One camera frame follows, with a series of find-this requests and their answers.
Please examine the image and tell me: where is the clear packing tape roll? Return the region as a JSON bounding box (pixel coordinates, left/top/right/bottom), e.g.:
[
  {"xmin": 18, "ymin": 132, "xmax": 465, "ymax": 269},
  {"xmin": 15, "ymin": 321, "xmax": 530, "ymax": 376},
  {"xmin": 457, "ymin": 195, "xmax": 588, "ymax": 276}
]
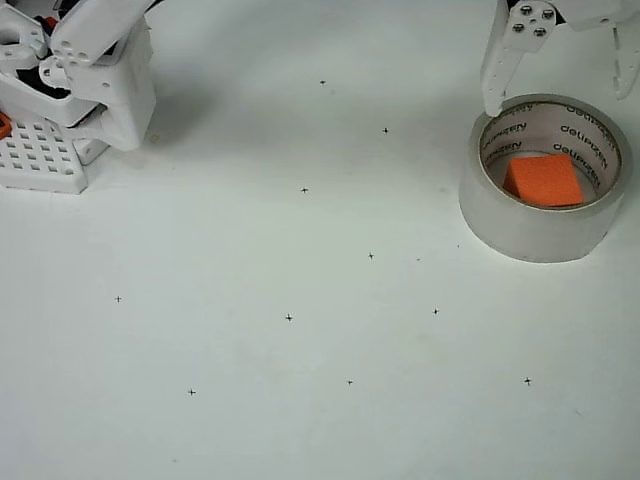
[{"xmin": 458, "ymin": 92, "xmax": 635, "ymax": 264}]

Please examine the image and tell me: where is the orange cube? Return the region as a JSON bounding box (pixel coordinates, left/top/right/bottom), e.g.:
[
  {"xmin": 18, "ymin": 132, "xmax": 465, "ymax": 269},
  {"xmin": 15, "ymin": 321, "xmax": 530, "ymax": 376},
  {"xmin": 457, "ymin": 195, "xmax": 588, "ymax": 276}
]
[{"xmin": 501, "ymin": 153, "xmax": 587, "ymax": 208}]

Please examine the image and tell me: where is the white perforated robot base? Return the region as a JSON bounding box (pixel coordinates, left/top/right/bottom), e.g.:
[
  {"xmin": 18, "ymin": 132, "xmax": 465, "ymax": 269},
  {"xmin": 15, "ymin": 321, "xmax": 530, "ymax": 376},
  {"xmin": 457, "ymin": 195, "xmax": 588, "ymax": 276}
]
[{"xmin": 0, "ymin": 118, "xmax": 117, "ymax": 195}]

